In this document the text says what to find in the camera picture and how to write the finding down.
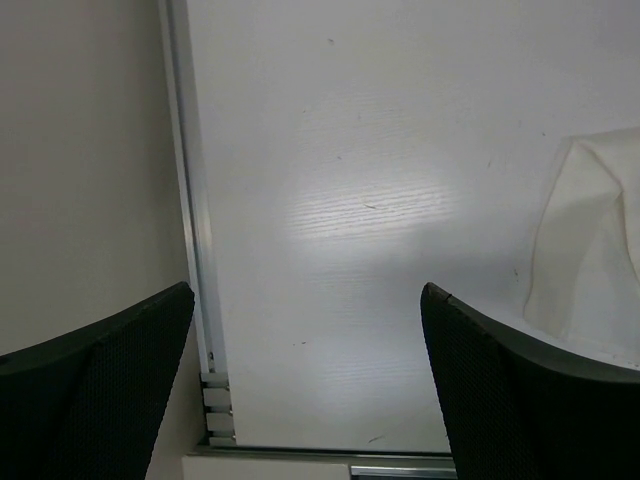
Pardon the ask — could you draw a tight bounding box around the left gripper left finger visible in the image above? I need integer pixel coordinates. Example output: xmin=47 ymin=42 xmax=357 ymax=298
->
xmin=1 ymin=282 xmax=195 ymax=479

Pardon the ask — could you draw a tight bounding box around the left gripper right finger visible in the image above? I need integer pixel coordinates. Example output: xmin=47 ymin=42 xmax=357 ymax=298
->
xmin=420 ymin=283 xmax=639 ymax=479

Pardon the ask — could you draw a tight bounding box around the white pleated skirt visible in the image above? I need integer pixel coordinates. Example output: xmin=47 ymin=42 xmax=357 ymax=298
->
xmin=524 ymin=128 xmax=639 ymax=369

